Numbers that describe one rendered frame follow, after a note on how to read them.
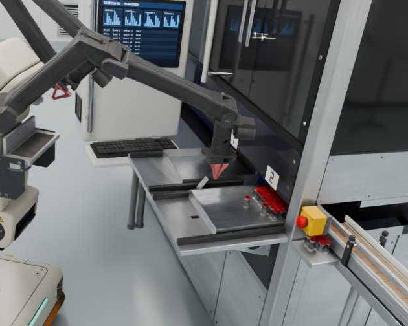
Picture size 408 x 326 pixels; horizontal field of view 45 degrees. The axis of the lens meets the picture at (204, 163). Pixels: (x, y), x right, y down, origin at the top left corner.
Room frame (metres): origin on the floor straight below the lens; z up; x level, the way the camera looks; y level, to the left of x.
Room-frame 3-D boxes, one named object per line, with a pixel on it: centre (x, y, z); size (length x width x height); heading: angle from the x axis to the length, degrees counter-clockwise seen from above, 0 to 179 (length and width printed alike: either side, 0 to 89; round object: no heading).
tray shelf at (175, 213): (1.70, -0.04, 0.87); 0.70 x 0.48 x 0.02; 26
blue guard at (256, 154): (2.37, 0.10, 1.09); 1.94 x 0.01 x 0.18; 26
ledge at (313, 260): (1.41, -0.43, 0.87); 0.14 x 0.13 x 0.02; 116
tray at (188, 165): (1.89, -0.03, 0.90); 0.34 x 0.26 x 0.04; 116
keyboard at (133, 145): (2.12, 0.33, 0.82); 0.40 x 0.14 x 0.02; 119
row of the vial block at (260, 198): (1.62, -0.25, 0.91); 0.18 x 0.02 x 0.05; 25
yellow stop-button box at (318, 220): (1.40, -0.39, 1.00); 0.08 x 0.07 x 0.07; 116
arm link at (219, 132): (1.45, -0.05, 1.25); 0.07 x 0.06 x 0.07; 99
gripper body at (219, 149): (1.44, -0.04, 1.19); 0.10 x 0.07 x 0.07; 115
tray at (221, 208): (1.58, -0.17, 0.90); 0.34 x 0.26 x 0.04; 116
